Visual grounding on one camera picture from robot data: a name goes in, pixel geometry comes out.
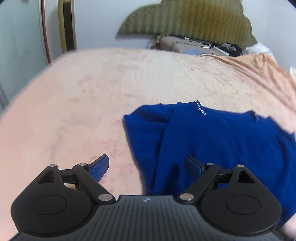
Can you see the blue knit sweater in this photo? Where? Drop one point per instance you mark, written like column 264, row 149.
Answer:
column 161, row 135

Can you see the black clothing on pillow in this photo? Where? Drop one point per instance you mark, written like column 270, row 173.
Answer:
column 232, row 50

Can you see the olive striped headboard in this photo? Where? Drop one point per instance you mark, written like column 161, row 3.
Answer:
column 219, row 22

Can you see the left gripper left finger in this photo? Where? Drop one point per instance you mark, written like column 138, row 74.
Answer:
column 86, row 179

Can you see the white fluffy cloth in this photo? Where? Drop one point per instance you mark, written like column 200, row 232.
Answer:
column 260, row 52

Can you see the frosted sliding wardrobe door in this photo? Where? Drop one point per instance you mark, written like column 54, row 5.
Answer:
column 23, row 54

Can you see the gold tower fan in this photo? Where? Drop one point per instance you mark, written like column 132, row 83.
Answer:
column 67, row 25

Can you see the pink bed blanket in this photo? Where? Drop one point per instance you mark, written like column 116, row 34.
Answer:
column 72, row 112

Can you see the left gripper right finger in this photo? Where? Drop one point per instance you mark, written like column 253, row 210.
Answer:
column 206, row 178

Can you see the orange bed sheet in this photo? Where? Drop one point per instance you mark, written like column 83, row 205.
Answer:
column 264, row 71

